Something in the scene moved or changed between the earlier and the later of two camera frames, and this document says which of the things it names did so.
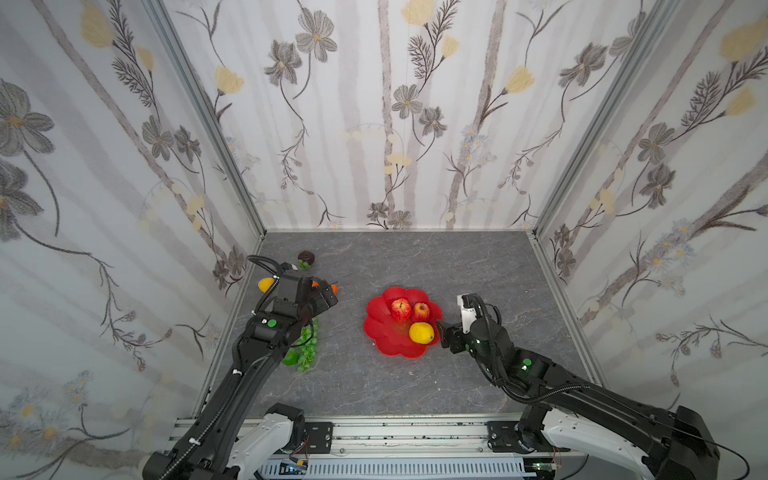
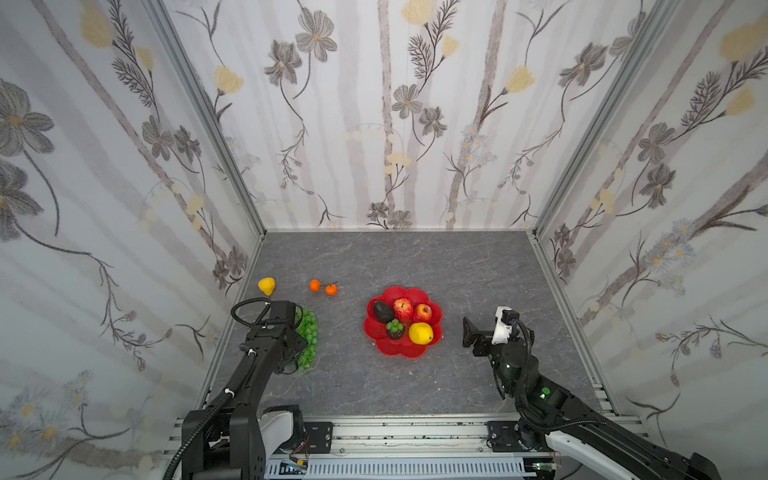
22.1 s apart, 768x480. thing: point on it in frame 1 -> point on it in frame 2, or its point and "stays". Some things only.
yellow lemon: (422, 333) stays
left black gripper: (306, 318) -> (294, 346)
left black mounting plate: (320, 437) stays
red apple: (401, 309) stays
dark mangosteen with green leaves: (305, 260) -> (394, 329)
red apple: (421, 309) stays
